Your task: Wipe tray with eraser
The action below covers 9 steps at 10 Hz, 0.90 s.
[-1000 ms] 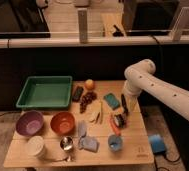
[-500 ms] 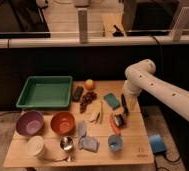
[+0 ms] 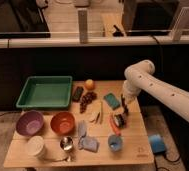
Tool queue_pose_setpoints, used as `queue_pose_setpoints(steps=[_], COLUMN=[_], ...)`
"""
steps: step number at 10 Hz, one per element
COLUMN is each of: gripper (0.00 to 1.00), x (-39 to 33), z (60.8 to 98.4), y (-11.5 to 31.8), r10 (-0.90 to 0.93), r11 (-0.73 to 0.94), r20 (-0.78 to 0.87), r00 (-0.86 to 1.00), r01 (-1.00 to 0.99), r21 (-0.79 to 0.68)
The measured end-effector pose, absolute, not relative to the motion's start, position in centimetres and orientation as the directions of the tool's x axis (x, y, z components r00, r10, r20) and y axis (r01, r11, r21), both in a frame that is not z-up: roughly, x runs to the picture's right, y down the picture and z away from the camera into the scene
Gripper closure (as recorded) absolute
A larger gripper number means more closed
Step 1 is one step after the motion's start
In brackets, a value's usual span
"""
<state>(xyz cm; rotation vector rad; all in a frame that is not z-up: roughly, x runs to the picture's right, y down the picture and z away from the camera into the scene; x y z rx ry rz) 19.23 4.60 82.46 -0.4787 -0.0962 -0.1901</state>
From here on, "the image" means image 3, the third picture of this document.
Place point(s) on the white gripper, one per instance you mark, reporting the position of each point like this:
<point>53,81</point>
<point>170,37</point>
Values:
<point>128,96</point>

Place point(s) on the black eraser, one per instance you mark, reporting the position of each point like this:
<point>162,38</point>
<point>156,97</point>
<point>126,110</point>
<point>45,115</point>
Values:
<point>77,93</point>

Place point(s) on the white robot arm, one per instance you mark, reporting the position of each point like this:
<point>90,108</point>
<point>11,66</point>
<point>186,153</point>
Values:
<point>139,77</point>

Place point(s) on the green plastic tray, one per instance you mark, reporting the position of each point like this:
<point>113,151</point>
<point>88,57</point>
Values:
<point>46,92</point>

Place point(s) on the teal sponge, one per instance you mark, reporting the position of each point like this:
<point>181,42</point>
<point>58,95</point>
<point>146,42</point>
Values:
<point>112,101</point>

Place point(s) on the banana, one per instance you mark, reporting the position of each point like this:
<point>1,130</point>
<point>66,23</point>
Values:
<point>96,115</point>

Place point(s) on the dark grape bunch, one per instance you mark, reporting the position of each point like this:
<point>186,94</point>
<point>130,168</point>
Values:
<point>87,99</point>

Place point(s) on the orange fruit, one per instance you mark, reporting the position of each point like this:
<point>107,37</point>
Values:
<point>89,84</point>

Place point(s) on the wooden board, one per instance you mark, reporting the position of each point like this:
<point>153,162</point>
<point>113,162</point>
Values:
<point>135,150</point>

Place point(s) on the blue small cup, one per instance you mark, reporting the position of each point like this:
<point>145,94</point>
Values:
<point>115,143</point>

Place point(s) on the blue tape roll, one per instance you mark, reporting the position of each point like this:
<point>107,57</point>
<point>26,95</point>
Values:
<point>157,144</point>

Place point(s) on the blue cloth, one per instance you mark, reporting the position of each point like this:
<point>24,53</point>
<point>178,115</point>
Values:
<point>84,141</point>

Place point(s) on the orange bowl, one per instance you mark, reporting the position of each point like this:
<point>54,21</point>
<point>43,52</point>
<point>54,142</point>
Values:
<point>62,123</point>

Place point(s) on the metal measuring cup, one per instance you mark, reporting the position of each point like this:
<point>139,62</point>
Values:
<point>66,144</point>

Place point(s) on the purple bowl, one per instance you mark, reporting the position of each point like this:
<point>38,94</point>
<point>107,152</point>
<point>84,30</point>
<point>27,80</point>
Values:
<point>30,123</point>

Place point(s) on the white cup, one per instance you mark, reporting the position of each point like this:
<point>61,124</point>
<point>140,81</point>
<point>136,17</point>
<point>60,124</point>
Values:
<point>35,146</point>

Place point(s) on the orange handled brush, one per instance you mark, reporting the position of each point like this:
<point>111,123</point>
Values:
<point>117,122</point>

